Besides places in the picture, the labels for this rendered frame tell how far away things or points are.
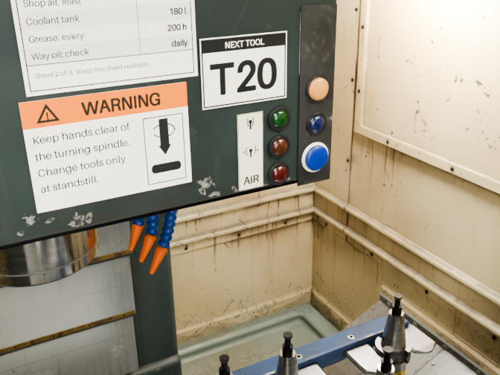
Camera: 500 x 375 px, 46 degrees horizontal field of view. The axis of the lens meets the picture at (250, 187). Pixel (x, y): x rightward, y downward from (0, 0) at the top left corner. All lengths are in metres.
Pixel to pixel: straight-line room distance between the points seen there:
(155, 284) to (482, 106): 0.88
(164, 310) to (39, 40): 1.08
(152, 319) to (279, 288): 0.75
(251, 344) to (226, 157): 1.54
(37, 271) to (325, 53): 0.42
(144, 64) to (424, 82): 1.08
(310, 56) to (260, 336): 1.61
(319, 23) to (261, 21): 0.07
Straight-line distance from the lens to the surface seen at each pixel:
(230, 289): 2.06
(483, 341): 1.64
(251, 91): 0.61
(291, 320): 2.21
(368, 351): 1.10
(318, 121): 0.66
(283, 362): 0.95
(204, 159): 0.61
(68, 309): 1.40
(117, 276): 1.39
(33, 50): 0.54
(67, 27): 0.54
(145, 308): 1.51
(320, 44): 0.65
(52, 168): 0.57
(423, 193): 1.63
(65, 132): 0.56
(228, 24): 0.59
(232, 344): 2.12
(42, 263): 0.75
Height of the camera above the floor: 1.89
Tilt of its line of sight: 23 degrees down
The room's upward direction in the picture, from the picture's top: 1 degrees counter-clockwise
